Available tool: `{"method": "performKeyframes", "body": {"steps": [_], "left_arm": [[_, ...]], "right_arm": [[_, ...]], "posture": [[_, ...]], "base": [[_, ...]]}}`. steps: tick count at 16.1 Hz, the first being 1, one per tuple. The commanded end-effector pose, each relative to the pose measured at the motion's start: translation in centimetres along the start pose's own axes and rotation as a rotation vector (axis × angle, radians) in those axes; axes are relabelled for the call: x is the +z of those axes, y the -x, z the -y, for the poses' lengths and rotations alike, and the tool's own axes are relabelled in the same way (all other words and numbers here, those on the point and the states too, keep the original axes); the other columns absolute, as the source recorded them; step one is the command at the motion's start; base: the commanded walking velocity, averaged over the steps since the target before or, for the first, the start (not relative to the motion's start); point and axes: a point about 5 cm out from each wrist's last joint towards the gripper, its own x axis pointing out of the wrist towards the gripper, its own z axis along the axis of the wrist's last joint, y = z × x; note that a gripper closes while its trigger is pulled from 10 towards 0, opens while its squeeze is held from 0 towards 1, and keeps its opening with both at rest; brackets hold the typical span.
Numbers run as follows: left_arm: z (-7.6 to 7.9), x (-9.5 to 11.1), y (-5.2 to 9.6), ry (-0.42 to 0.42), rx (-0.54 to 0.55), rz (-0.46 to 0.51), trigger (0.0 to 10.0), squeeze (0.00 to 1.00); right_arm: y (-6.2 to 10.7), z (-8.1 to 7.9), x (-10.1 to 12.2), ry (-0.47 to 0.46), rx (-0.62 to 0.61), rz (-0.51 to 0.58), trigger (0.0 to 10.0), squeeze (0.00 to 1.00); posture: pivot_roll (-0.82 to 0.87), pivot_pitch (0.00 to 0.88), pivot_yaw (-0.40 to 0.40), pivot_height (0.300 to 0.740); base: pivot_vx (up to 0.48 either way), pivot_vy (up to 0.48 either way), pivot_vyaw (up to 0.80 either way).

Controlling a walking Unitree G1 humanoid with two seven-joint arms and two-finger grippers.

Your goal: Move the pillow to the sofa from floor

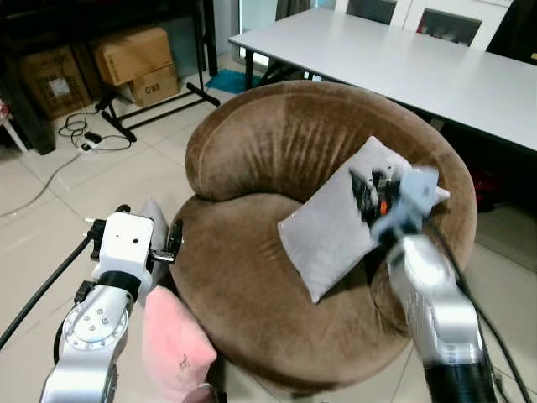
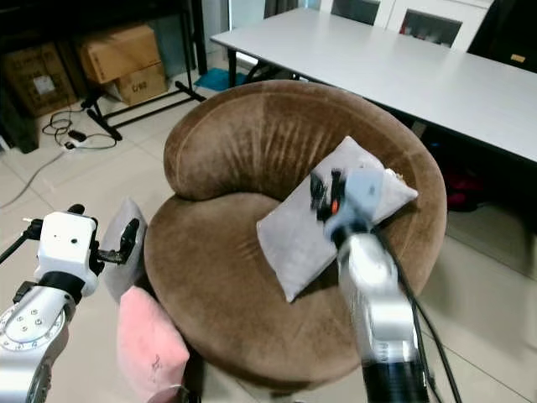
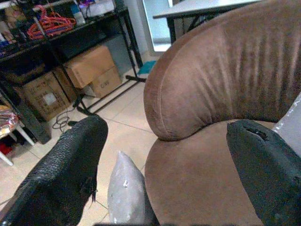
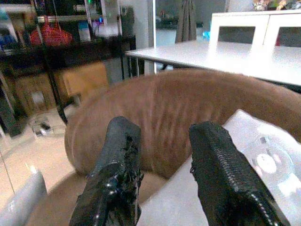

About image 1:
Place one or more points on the teal floor mat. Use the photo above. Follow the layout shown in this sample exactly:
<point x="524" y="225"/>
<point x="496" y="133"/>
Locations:
<point x="228" y="81"/>

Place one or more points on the small printed cardboard box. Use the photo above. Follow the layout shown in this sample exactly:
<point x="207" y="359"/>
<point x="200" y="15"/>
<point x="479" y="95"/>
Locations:
<point x="155" y="86"/>

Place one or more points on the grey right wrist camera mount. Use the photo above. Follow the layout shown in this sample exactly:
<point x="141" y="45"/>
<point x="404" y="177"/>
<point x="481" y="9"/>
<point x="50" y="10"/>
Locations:
<point x="411" y="197"/>

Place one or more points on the long white table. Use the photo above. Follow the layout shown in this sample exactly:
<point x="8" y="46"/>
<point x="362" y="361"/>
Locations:
<point x="403" y="67"/>

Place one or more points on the dark labelled cardboard box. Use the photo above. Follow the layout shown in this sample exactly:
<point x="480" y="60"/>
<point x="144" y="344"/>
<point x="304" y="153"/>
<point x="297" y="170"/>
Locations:
<point x="54" y="84"/>

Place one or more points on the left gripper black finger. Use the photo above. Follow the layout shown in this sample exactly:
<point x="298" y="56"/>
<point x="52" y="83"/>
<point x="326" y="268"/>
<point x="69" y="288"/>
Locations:
<point x="175" y="238"/>
<point x="121" y="210"/>

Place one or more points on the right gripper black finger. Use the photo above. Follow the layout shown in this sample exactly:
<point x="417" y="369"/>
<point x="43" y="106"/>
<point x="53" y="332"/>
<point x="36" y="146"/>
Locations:
<point x="357" y="189"/>
<point x="379" y="178"/>

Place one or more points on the grey rectangular pillow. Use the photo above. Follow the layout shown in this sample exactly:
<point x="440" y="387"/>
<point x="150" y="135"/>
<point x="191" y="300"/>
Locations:
<point x="327" y="235"/>
<point x="156" y="220"/>

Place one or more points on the white power strip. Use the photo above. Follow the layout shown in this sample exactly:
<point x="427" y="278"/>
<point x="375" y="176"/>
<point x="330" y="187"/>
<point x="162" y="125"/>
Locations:
<point x="92" y="145"/>

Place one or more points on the large plain cardboard box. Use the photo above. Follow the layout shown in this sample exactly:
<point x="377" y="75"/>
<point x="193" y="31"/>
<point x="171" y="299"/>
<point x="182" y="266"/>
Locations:
<point x="132" y="52"/>

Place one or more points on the white glass door cabinet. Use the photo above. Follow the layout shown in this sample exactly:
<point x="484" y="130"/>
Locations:
<point x="453" y="25"/>

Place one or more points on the pink plush pillow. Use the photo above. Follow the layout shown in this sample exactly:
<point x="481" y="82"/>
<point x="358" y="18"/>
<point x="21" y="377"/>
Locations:
<point x="172" y="344"/>

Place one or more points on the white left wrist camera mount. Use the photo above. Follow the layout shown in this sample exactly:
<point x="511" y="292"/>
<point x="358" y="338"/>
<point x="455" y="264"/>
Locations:
<point x="126" y="243"/>

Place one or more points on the red fabric item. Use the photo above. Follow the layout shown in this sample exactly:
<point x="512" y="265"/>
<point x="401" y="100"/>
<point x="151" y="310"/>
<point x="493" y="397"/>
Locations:
<point x="487" y="189"/>

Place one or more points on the brown round velvet sofa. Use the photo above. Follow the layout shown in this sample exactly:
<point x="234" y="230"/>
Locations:
<point x="252" y="285"/>

